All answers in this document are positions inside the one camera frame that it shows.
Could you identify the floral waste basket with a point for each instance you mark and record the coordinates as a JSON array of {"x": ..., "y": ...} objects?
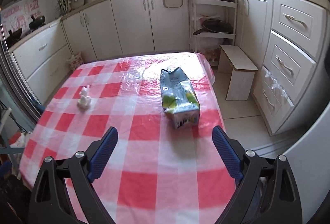
[{"x": 75, "y": 61}]

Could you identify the juice carton box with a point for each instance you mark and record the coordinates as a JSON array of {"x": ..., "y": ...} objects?
[{"x": 179, "y": 100}]

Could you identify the red white checkered tablecloth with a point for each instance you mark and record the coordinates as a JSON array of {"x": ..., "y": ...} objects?
[{"x": 156, "y": 174}]

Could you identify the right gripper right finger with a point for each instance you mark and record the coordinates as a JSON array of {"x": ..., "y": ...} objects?
[{"x": 266, "y": 190}]

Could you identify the white tissue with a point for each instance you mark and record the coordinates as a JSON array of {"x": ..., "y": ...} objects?
[{"x": 84, "y": 100}]

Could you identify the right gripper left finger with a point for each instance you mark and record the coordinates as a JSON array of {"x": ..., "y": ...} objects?
[{"x": 50, "y": 202}]

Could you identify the white kitchen cabinets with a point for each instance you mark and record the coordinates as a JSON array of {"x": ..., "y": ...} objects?
[{"x": 287, "y": 40}]

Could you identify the black pan on trolley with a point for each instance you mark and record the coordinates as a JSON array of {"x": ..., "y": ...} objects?
[{"x": 215, "y": 26}]

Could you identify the white kitchen trolley shelf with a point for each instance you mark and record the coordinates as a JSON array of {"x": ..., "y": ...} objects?
[{"x": 206, "y": 43}]

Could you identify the blue white shoe rack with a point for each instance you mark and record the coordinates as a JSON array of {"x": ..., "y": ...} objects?
[{"x": 13, "y": 139}]

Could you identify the small white step stool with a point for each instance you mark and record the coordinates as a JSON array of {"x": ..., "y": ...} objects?
[{"x": 234, "y": 61}]

